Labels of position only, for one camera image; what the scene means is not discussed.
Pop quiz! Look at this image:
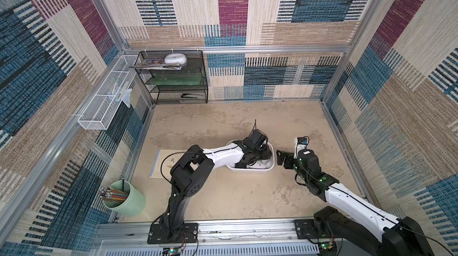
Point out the cream booklet with blue edge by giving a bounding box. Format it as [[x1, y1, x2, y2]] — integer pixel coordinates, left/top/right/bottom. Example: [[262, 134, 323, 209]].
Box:
[[150, 149, 185, 180]]

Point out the white plastic storage box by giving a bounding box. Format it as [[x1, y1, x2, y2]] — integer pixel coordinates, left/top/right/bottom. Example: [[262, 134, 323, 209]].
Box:
[[225, 142, 276, 173]]

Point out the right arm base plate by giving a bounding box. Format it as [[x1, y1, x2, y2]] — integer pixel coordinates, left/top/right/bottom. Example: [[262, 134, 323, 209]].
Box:
[[293, 219, 344, 241]]

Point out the bundle of coloured pencils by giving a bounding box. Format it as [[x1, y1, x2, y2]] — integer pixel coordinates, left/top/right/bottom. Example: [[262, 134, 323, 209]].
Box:
[[99, 186, 129, 202]]

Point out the white wire wall basket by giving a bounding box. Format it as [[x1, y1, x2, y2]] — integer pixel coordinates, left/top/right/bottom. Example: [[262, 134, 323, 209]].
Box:
[[78, 55, 137, 130]]

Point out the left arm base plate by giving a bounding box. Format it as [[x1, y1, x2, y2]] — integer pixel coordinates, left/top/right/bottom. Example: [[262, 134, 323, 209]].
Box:
[[147, 223, 199, 245]]

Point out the green board on shelf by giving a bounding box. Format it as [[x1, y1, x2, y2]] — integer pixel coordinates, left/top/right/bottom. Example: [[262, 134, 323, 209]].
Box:
[[146, 74, 203, 86]]

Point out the white round device on shelf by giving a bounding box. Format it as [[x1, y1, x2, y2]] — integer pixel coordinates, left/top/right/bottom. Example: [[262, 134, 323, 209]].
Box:
[[164, 53, 187, 66]]

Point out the black mesh shelf rack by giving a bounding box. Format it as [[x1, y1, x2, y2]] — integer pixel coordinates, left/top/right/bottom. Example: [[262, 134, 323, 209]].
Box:
[[131, 50, 208, 105]]

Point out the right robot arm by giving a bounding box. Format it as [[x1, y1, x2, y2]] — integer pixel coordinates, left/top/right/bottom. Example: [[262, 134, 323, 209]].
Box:
[[276, 149, 434, 256]]

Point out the magazine on shelf top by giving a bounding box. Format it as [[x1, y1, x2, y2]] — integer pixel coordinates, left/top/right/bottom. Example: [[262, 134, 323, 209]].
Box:
[[130, 58, 183, 70]]

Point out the green pencil cup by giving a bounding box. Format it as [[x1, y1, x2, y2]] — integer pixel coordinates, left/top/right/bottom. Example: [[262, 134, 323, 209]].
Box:
[[101, 179, 146, 217]]

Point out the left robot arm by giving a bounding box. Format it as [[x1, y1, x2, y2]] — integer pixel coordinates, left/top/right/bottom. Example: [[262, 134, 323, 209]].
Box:
[[148, 128, 274, 244]]

